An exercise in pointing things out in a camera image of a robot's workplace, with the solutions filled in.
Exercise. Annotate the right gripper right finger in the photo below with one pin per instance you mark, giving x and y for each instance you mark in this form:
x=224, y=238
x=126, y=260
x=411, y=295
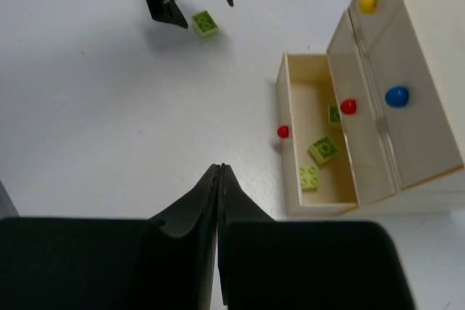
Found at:
x=268, y=264

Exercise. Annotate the lime printed sloped lego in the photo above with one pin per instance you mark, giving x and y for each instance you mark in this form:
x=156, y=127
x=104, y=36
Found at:
x=323, y=150

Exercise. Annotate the blue knob drawer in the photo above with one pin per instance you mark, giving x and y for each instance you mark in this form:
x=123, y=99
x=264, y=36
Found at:
x=419, y=133

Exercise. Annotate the yellow knob drawer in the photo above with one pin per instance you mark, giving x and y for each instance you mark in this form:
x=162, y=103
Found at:
x=369, y=18

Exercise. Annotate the pale lime square lego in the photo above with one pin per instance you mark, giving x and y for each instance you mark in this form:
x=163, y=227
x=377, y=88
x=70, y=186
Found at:
x=309, y=178

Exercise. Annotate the cream drawer cabinet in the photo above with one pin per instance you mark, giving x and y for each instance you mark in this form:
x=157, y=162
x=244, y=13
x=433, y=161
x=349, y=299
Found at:
x=439, y=29

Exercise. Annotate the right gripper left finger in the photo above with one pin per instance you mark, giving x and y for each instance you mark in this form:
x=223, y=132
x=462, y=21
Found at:
x=165, y=262

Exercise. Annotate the red knob drawer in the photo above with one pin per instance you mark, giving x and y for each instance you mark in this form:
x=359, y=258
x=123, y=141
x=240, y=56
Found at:
x=367, y=153
x=304, y=92

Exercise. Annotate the lime curved lego brick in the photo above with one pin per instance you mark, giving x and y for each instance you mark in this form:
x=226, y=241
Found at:
x=334, y=120

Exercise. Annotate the lime printed lego brick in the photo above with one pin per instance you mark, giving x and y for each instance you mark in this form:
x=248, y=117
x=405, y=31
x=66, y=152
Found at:
x=204, y=24

